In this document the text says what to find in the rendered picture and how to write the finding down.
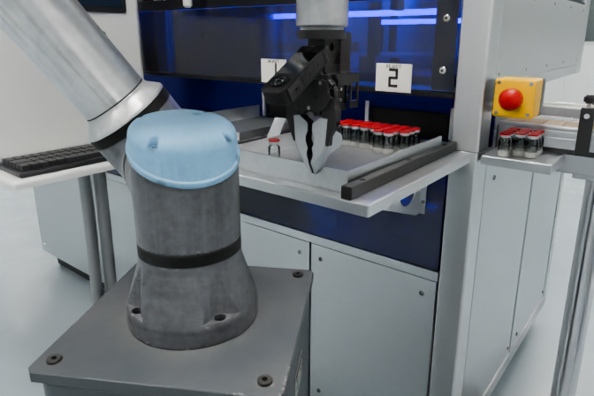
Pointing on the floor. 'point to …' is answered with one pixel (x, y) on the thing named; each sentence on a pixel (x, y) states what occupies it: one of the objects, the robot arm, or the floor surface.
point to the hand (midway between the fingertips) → (311, 166)
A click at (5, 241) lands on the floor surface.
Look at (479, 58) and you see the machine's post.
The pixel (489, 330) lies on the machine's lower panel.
